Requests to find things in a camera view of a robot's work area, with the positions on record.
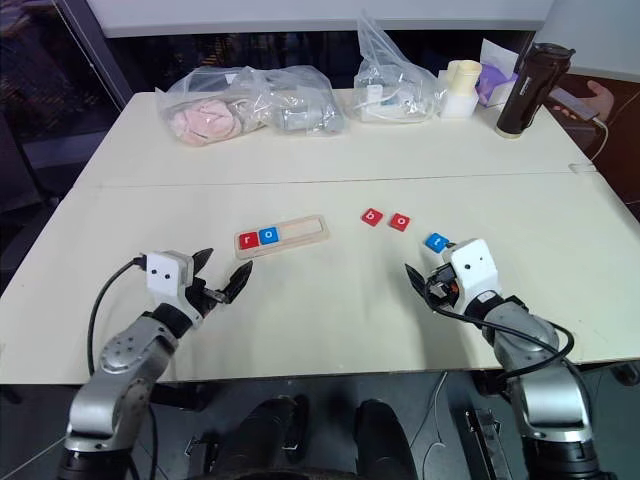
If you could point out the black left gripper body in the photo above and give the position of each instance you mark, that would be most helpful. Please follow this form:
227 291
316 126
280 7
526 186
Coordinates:
200 295

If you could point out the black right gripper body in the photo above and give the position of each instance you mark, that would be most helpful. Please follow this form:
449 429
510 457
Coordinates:
441 290

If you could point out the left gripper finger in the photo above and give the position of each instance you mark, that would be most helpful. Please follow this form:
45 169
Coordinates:
202 259
239 282

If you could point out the blue letter tile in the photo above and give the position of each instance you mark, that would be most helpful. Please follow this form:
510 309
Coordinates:
436 241

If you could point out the red tile letter r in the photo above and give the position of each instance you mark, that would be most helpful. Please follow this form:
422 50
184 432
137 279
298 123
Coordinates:
248 240

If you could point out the blue tile letter o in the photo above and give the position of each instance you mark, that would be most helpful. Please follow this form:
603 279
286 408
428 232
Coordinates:
269 235

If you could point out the red tile letter o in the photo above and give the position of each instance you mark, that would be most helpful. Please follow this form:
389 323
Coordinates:
401 221

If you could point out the red tile letter b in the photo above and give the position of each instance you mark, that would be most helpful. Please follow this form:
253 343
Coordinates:
372 217

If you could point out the wooden letter tray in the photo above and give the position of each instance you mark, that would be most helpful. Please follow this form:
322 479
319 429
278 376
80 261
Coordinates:
305 231

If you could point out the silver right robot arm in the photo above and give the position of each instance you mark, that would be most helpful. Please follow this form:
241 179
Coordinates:
530 340

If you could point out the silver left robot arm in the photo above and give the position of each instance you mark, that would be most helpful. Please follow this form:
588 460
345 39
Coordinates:
125 350

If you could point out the person's bare hand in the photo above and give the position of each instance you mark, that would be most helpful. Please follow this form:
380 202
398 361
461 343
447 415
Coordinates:
604 97

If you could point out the plastic bag with pink item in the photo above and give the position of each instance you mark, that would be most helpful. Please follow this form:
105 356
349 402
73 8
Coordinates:
205 120

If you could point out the dark rounded shape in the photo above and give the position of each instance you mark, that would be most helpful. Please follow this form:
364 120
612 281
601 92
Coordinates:
270 435
382 440

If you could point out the black drinking bottle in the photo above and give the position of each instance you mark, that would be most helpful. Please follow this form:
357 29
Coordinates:
520 95

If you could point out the white box with purple gloves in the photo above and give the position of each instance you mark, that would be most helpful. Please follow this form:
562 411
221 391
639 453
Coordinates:
492 82

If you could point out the plastic bag with grey item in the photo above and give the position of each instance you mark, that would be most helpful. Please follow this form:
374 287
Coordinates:
300 117

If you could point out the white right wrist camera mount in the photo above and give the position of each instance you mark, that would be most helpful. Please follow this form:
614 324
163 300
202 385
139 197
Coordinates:
472 267

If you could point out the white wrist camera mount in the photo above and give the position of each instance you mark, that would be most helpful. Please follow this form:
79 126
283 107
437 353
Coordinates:
165 272
472 267

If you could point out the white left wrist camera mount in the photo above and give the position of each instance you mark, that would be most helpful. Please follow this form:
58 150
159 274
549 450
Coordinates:
165 272

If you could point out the long black metal bracket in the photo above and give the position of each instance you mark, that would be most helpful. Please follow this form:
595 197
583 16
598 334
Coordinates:
485 440

